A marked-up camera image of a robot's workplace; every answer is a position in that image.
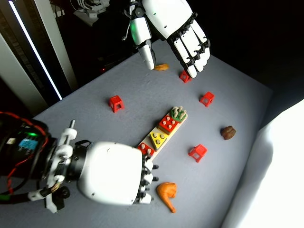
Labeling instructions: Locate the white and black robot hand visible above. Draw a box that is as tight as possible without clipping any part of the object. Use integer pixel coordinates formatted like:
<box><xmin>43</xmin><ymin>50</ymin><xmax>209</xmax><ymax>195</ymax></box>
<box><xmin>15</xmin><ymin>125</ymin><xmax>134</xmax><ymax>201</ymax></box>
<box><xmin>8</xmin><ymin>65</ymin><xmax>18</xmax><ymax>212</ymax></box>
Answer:
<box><xmin>77</xmin><ymin>141</ymin><xmax>160</xmax><ymax>206</ymax></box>
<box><xmin>129</xmin><ymin>0</ymin><xmax>212</xmax><ymax>79</ymax></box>

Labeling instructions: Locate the wooden shape sorter board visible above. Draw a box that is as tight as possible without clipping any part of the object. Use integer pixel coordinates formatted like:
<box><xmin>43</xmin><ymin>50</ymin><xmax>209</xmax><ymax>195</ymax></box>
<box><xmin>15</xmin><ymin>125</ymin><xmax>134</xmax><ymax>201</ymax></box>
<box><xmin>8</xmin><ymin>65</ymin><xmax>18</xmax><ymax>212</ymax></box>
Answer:
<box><xmin>137</xmin><ymin>106</ymin><xmax>190</xmax><ymax>162</ymax></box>

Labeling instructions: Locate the grey table cloth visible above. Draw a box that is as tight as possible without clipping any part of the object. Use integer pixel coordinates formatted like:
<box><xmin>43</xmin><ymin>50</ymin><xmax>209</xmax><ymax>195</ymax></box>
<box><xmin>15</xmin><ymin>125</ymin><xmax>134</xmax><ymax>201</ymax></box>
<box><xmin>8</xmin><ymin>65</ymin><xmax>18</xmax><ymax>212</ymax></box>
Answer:
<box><xmin>30</xmin><ymin>39</ymin><xmax>274</xmax><ymax>228</ymax></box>

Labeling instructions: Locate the orange toy bread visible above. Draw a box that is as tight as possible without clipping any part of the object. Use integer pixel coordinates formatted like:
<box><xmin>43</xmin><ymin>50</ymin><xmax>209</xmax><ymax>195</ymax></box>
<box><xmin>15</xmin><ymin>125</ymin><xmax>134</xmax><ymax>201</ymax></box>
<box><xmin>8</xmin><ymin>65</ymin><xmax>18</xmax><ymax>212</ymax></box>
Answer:
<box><xmin>153</xmin><ymin>63</ymin><xmax>170</xmax><ymax>72</ymax></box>

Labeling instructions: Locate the orange toy chicken drumstick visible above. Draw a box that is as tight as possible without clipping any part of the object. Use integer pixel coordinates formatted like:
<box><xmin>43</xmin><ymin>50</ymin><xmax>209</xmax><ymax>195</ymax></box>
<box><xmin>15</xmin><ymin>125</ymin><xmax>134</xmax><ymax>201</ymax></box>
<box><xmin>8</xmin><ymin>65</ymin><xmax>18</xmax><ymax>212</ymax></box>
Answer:
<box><xmin>156</xmin><ymin>182</ymin><xmax>178</xmax><ymax>214</ymax></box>

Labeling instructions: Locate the red toy stool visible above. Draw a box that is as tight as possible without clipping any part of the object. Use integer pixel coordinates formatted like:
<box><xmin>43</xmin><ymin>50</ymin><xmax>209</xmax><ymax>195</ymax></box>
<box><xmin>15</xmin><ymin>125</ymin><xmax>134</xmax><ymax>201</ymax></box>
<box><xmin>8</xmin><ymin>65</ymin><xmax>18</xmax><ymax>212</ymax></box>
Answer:
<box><xmin>199</xmin><ymin>91</ymin><xmax>215</xmax><ymax>108</ymax></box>
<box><xmin>188</xmin><ymin>144</ymin><xmax>208</xmax><ymax>163</ymax></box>
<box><xmin>179</xmin><ymin>70</ymin><xmax>192</xmax><ymax>83</ymax></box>
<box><xmin>108</xmin><ymin>95</ymin><xmax>125</xmax><ymax>114</ymax></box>

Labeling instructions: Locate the black backdrop cloth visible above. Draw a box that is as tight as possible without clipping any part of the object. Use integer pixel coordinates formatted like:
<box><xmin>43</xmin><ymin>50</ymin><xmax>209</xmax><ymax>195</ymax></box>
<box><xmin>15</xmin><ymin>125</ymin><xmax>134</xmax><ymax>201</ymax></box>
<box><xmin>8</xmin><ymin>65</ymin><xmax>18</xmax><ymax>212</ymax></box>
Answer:
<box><xmin>152</xmin><ymin>0</ymin><xmax>304</xmax><ymax>103</ymax></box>

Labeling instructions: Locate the white board panel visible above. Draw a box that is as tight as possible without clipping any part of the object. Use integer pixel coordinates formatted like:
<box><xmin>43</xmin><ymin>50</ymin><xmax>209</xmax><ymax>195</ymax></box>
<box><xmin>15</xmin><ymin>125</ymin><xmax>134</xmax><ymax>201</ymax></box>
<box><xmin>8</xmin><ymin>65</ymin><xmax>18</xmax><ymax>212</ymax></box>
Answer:
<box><xmin>33</xmin><ymin>0</ymin><xmax>79</xmax><ymax>92</ymax></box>

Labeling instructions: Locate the brown toy lump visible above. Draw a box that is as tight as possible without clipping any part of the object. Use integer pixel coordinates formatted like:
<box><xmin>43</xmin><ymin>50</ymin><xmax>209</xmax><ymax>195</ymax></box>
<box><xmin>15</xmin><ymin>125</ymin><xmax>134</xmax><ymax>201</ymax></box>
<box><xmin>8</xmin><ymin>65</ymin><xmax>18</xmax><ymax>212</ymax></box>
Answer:
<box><xmin>220</xmin><ymin>125</ymin><xmax>237</xmax><ymax>140</ymax></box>

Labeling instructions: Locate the white beam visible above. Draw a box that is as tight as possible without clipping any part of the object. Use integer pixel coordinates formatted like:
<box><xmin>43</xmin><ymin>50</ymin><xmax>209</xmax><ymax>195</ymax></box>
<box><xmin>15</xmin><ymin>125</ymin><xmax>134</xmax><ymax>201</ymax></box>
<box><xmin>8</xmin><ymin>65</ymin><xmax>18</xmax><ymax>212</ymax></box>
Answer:
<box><xmin>0</xmin><ymin>33</ymin><xmax>48</xmax><ymax>111</ymax></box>

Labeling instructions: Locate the white cloth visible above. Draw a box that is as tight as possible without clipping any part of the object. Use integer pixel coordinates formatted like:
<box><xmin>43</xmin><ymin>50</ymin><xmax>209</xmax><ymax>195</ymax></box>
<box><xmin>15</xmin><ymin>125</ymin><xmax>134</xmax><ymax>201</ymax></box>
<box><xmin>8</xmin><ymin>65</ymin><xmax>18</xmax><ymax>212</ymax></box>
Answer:
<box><xmin>220</xmin><ymin>98</ymin><xmax>304</xmax><ymax>228</ymax></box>

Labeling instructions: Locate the white post with light strip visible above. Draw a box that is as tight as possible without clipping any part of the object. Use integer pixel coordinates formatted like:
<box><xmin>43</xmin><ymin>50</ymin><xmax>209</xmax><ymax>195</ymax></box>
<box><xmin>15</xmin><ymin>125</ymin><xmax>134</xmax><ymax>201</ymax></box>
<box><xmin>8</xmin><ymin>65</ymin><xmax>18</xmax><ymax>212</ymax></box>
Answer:
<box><xmin>7</xmin><ymin>0</ymin><xmax>63</xmax><ymax>101</ymax></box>

